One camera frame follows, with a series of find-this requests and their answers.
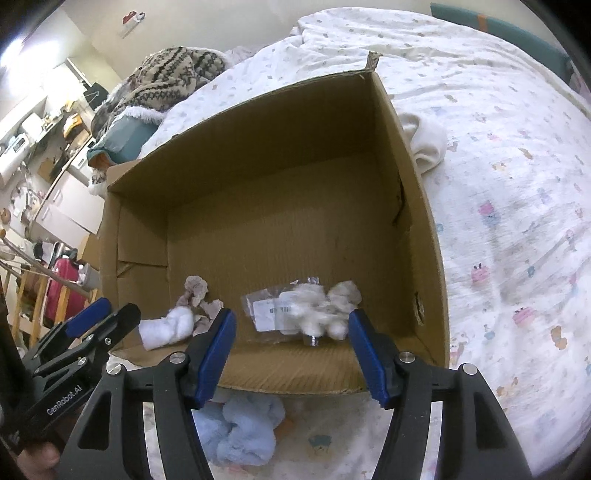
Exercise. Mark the teal bolster pillow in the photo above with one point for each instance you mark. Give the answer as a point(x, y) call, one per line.
point(545, 53)

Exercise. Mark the brown cardboard box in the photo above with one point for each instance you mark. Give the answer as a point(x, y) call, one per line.
point(313, 179)

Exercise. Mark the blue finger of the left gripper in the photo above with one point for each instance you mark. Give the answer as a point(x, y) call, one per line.
point(104, 329)
point(61, 336)

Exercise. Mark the teal cushion with orange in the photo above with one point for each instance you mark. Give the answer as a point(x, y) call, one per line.
point(121, 143)

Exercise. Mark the red white wall hook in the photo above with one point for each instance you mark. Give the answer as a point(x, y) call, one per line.
point(130, 21)

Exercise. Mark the clear plastic bag with label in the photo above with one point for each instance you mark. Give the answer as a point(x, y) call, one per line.
point(269, 308)

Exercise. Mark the patterned knit sweater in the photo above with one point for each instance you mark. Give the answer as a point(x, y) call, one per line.
point(161, 81)

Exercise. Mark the cream scrunchie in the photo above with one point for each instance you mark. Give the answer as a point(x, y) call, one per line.
point(318, 313)

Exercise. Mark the white sock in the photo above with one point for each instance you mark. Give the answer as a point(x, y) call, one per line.
point(176, 326)

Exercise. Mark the cream folded cloth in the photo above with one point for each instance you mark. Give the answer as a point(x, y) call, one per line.
point(427, 140)

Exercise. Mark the person's left hand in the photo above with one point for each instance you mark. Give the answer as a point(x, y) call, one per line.
point(39, 462)

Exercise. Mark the white washing machine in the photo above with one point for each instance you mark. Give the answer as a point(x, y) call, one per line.
point(78, 167)

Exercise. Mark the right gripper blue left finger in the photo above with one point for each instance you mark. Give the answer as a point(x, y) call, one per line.
point(182, 383)

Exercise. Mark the beige fabric scrunchie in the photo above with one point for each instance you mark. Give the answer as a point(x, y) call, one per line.
point(204, 309)

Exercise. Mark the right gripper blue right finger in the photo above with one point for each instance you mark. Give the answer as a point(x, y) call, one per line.
point(399, 382)

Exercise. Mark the wooden yellow chair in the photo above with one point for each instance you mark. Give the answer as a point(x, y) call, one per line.
point(27, 320)

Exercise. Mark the light blue plush toy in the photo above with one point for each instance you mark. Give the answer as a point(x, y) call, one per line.
point(239, 428)

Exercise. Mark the white patterned bed quilt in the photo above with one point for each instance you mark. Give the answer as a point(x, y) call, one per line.
point(511, 206)

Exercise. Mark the white kitchen cabinet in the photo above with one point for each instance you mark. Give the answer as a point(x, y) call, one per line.
point(72, 198)

